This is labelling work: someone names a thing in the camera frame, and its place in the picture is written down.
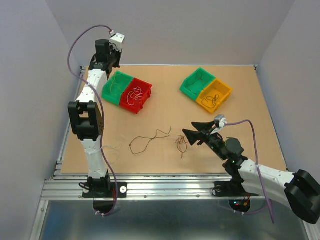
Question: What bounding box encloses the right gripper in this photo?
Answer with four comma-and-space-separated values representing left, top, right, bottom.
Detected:
182, 120, 227, 161

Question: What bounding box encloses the yellow wire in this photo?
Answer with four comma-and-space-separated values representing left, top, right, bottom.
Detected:
108, 74, 126, 97

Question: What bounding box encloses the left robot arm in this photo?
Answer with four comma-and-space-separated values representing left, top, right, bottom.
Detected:
68, 39, 120, 198

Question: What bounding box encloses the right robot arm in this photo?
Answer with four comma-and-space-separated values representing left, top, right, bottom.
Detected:
183, 119, 320, 224

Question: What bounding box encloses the left green bin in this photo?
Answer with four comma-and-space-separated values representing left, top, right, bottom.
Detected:
101, 71, 134, 106

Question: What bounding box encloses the green bin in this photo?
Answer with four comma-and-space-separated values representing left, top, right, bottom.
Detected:
101, 71, 134, 106
179, 67, 216, 102

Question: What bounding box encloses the yellow bin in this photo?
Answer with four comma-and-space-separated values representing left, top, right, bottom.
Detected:
196, 78, 233, 114

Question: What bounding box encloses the red bin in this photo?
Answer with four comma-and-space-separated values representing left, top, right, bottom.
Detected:
119, 78, 153, 114

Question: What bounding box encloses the right green bin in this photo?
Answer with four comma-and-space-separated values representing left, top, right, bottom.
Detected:
179, 67, 216, 102

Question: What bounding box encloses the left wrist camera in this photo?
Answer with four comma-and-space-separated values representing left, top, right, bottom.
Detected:
109, 30, 125, 52

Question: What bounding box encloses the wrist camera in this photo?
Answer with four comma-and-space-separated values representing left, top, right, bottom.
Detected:
109, 30, 125, 52
211, 114, 227, 134

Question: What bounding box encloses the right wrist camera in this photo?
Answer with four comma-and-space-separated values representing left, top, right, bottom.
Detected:
211, 114, 227, 134

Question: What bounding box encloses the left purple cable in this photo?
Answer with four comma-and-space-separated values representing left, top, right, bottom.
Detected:
67, 24, 120, 218

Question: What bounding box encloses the purple cable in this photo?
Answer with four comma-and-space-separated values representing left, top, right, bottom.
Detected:
224, 119, 276, 224
67, 24, 120, 218

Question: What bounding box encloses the aluminium frame rail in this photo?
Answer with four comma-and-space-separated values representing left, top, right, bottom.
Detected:
29, 65, 320, 240

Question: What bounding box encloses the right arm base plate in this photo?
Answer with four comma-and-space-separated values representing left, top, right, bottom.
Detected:
211, 180, 259, 197

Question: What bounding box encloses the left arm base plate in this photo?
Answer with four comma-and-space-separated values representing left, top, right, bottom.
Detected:
78, 181, 128, 199

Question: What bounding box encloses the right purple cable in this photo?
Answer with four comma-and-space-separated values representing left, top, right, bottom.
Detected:
224, 119, 276, 224

